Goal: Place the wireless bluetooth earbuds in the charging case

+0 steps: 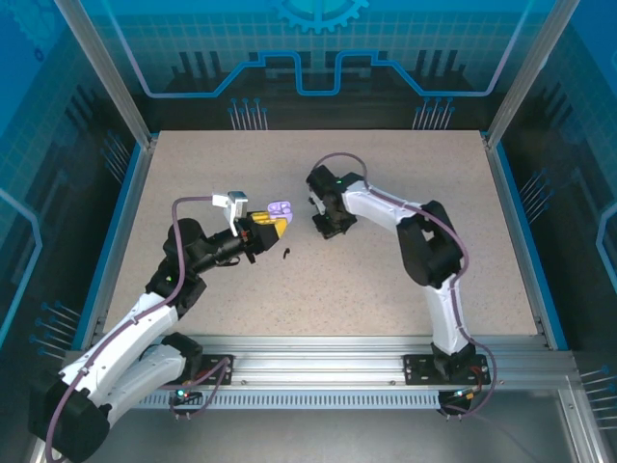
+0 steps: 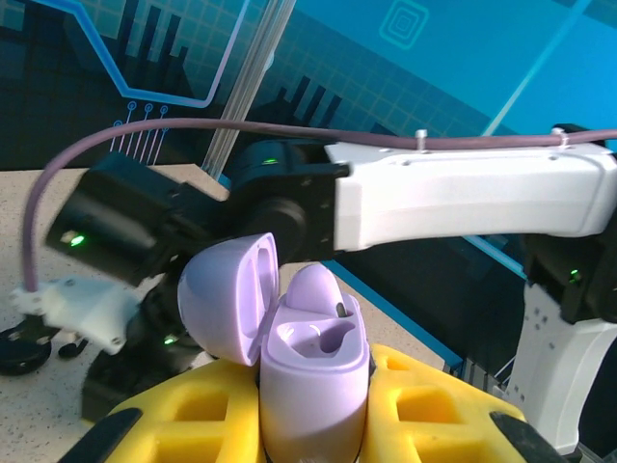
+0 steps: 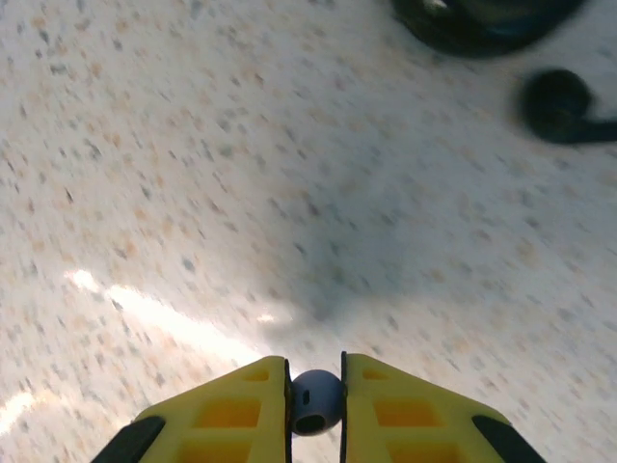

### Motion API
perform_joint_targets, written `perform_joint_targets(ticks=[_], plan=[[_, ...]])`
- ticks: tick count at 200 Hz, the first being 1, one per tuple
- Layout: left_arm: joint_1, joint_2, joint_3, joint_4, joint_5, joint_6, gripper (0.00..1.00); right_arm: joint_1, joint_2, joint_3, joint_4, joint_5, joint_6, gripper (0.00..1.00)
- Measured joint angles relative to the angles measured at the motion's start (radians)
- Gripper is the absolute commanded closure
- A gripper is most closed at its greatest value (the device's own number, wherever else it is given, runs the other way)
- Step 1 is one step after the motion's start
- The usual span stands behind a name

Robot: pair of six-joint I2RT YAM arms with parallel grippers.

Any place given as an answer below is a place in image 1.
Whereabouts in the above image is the aluminium table side rail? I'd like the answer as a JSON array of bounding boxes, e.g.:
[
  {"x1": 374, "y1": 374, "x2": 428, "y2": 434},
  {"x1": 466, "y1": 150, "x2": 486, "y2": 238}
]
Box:
[
  {"x1": 481, "y1": 137, "x2": 553, "y2": 348},
  {"x1": 94, "y1": 137, "x2": 158, "y2": 339}
]

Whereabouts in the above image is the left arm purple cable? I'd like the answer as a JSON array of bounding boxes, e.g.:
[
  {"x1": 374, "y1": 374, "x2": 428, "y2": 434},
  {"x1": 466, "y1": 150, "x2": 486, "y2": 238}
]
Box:
[{"x1": 45, "y1": 195, "x2": 233, "y2": 463}]

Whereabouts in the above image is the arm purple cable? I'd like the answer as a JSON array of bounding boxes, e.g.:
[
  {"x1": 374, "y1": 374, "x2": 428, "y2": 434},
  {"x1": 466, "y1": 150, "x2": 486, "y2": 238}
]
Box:
[
  {"x1": 310, "y1": 151, "x2": 498, "y2": 422},
  {"x1": 45, "y1": 195, "x2": 233, "y2": 463}
]

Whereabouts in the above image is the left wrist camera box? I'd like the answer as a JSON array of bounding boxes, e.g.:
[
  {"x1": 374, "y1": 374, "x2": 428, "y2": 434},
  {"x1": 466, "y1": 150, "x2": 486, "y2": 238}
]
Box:
[{"x1": 211, "y1": 190, "x2": 251, "y2": 237}]

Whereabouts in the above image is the slotted grey cable duct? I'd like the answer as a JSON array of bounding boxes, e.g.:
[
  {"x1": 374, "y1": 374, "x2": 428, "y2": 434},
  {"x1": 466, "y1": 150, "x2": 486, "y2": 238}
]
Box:
[{"x1": 129, "y1": 390, "x2": 443, "y2": 411}]

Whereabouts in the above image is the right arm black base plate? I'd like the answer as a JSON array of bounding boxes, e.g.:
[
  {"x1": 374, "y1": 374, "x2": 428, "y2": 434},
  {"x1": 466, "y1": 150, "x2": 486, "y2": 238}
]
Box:
[{"x1": 402, "y1": 353, "x2": 492, "y2": 386}]

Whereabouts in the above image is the purple round charging case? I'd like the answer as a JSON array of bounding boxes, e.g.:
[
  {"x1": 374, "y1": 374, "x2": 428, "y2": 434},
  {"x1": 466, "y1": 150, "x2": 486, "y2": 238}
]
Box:
[{"x1": 266, "y1": 200, "x2": 294, "y2": 224}]

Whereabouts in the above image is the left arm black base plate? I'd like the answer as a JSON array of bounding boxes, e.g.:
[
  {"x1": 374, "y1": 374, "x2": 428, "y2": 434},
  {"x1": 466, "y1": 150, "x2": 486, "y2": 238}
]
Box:
[{"x1": 190, "y1": 354, "x2": 236, "y2": 386}]

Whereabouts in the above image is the aluminium mounting rail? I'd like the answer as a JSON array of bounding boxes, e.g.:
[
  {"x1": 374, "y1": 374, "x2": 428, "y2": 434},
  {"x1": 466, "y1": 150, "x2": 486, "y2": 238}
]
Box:
[{"x1": 65, "y1": 335, "x2": 575, "y2": 388}]

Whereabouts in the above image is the aluminium frame post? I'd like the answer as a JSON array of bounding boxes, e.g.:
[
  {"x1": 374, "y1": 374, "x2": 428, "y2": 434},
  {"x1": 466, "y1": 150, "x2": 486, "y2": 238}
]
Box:
[
  {"x1": 484, "y1": 0, "x2": 575, "y2": 149},
  {"x1": 52, "y1": 0, "x2": 158, "y2": 149}
]

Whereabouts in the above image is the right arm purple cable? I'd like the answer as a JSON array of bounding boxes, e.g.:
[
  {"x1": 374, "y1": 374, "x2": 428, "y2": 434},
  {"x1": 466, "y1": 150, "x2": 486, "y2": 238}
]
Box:
[{"x1": 310, "y1": 151, "x2": 498, "y2": 422}]

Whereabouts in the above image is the small lit circuit board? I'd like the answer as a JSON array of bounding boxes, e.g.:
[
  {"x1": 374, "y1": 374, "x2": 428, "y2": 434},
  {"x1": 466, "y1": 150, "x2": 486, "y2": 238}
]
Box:
[
  {"x1": 174, "y1": 380, "x2": 202, "y2": 405},
  {"x1": 450, "y1": 385, "x2": 483, "y2": 404}
]

